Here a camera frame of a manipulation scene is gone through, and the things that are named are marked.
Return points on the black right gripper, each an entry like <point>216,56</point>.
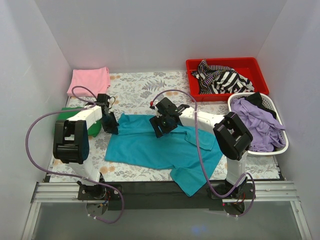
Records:
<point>162,122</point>

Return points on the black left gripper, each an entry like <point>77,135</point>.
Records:
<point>109,122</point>

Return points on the teal t-shirt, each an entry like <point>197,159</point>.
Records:
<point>137,144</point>

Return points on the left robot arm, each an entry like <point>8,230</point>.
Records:
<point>71,143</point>

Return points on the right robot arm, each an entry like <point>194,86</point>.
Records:
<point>232,136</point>

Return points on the folded green shirt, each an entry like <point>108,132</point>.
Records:
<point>95,128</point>

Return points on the floral patterned table mat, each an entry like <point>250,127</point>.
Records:
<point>133,93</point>

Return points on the folded pink shirt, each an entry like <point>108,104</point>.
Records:
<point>96,80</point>

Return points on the black white striped shirt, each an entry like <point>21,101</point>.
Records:
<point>219,79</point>

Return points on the black garment in basket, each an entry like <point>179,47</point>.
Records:
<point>256,100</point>

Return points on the red plastic tray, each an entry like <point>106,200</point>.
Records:
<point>245,66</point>

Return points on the lavender shirt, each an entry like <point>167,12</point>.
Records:
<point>265,130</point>

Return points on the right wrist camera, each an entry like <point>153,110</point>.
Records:
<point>158,107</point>

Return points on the aluminium rail frame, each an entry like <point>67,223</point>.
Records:
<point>68,192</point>

